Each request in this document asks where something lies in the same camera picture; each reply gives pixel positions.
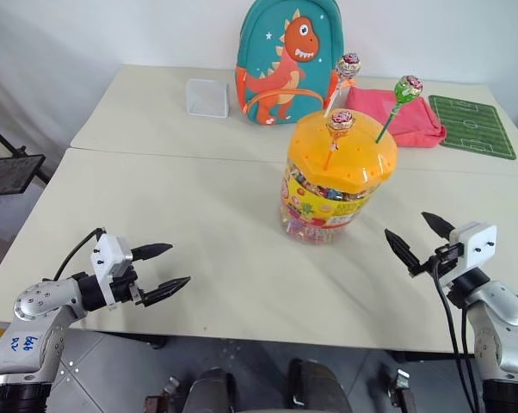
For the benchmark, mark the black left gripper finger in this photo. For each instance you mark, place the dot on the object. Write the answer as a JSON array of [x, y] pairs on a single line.
[[166, 291], [151, 250]]

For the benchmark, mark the clear plastic box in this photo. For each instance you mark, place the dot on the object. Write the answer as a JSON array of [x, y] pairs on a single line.
[[207, 99]]

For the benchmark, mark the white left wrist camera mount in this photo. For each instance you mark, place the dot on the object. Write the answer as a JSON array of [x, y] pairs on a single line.
[[109, 254]]

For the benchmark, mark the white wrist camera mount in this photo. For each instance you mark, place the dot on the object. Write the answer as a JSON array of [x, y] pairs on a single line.
[[109, 254], [478, 245]]

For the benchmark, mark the dark rounded shape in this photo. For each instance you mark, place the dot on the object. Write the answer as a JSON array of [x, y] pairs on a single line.
[[211, 391], [319, 387]]

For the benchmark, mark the pink folded cloth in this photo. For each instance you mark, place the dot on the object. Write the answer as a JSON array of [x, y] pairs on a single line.
[[414, 120]]

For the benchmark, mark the clear candy jar orange lid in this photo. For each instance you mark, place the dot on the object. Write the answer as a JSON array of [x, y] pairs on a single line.
[[353, 155]]

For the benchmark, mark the teal dinosaur backpack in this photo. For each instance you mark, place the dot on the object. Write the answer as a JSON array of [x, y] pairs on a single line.
[[280, 47]]

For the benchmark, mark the black tablet screen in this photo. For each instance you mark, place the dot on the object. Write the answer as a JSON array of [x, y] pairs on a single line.
[[11, 174]]

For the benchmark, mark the green soccer field mat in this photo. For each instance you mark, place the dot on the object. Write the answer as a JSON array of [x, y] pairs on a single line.
[[474, 127]]

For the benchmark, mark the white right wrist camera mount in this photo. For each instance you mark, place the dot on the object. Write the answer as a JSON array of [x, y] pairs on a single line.
[[478, 245]]

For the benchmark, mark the green lollipop green stick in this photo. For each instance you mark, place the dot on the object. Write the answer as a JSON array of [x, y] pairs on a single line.
[[408, 88]]

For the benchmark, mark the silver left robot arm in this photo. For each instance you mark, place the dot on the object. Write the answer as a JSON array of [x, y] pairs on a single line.
[[39, 301]]

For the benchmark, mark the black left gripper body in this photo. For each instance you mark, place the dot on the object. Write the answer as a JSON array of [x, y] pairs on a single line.
[[127, 288]]

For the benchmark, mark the pink lollipop white stick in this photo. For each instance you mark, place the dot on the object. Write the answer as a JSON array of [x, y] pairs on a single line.
[[349, 64]]

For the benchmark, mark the small dark metal bracket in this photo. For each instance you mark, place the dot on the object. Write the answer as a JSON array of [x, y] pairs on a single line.
[[162, 398], [403, 389]]

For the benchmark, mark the pink lollipop orange stick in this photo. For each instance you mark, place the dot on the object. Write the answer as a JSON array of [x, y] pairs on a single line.
[[341, 121]]

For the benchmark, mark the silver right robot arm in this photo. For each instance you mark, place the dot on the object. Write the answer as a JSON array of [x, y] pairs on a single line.
[[500, 318]]

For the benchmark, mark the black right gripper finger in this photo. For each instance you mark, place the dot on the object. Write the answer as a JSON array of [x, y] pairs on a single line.
[[403, 249], [437, 224]]

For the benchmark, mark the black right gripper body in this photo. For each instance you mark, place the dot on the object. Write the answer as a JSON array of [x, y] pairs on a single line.
[[444, 258]]

